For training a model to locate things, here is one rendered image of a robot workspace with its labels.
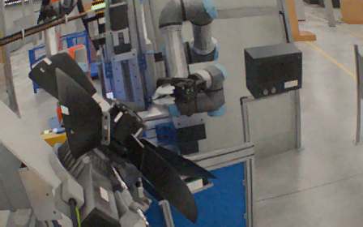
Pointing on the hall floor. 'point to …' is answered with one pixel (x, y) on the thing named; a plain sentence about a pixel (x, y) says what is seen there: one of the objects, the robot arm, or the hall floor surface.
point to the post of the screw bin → (167, 215)
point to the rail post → (250, 192)
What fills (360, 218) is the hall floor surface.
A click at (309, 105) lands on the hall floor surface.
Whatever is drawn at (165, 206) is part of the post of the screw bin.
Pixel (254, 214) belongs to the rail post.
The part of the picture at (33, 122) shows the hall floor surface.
